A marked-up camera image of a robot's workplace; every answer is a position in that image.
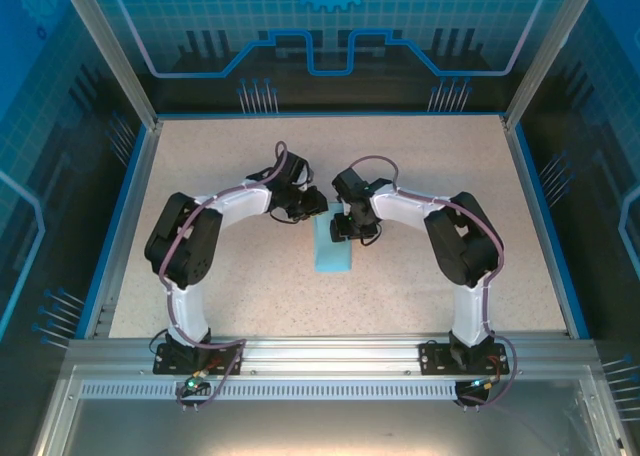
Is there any small green-lit connector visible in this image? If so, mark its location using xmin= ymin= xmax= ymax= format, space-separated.
xmin=180 ymin=370 xmax=210 ymax=396
xmin=467 ymin=375 xmax=503 ymax=392

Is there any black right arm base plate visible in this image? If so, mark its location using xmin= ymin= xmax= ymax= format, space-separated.
xmin=418 ymin=340 xmax=512 ymax=376

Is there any light blue paper sheet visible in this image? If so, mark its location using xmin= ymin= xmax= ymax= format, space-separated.
xmin=310 ymin=200 xmax=354 ymax=276

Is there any aluminium frame post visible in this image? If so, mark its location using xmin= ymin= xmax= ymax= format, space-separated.
xmin=502 ymin=0 xmax=604 ymax=130
xmin=55 ymin=0 xmax=164 ymax=130

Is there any aluminium side rail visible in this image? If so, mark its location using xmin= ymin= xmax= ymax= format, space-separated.
xmin=82 ymin=120 xmax=164 ymax=340
xmin=499 ymin=115 xmax=584 ymax=340

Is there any brushed metal panel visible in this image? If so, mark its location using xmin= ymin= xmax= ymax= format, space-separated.
xmin=32 ymin=364 xmax=629 ymax=456

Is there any aluminium mounting rail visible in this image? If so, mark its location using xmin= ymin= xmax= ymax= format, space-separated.
xmin=64 ymin=331 xmax=604 ymax=377

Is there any slotted white cable duct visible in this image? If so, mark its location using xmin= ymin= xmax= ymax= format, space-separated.
xmin=78 ymin=380 xmax=464 ymax=403

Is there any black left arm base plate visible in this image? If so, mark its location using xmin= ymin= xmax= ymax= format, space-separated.
xmin=152 ymin=342 xmax=245 ymax=376

